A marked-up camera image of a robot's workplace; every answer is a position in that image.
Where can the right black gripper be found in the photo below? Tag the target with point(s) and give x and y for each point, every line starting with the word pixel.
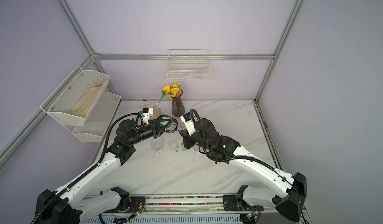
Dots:
pixel 190 144

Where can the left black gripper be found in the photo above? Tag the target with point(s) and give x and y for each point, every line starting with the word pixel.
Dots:
pixel 155 128

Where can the green charger plug front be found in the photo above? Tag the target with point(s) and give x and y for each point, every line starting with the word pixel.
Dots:
pixel 165 123

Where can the green charger plug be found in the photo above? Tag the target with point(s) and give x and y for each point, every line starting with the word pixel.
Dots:
pixel 183 147
pixel 165 123

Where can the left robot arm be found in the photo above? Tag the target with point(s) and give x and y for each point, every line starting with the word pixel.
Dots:
pixel 118 148

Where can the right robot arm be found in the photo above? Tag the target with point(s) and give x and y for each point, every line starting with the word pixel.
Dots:
pixel 257 167

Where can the white fabric glove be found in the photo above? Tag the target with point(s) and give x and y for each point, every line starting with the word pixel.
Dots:
pixel 156 111

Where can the clear round case left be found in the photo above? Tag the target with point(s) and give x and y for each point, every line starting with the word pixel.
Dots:
pixel 158 145

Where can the green charger plug centre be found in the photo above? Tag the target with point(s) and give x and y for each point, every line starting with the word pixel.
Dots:
pixel 183 147

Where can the dark ribbed vase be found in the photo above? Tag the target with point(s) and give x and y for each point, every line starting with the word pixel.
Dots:
pixel 178 108

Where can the yellow flower bouquet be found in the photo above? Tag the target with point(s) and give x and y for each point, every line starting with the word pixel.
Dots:
pixel 171 91

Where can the lower white mesh basket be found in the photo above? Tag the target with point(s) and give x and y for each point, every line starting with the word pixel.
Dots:
pixel 99 119

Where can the white mesh basket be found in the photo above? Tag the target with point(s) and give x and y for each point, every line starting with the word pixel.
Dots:
pixel 99 119
pixel 61 104

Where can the beige glove in basket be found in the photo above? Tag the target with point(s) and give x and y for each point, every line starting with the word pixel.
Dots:
pixel 82 107

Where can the upper white mesh basket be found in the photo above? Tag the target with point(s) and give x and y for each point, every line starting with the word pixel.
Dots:
pixel 61 104

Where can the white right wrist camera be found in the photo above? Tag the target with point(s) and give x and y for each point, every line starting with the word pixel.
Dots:
pixel 188 122

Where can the white wire wall basket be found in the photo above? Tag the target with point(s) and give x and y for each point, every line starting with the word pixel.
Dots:
pixel 188 65

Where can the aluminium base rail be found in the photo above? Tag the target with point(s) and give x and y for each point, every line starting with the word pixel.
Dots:
pixel 185 204

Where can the aluminium cage frame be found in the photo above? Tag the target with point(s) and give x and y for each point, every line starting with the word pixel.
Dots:
pixel 94 58

